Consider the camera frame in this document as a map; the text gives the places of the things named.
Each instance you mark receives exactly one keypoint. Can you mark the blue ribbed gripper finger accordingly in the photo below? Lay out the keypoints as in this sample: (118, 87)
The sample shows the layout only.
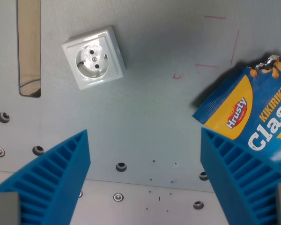
(243, 182)
(49, 178)

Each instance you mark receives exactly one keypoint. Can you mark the blue Hrusty peanut snack bag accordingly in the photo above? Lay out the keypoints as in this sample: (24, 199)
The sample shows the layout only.
(257, 110)

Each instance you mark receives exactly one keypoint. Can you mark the white wall power socket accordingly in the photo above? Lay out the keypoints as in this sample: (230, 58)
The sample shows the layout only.
(93, 58)

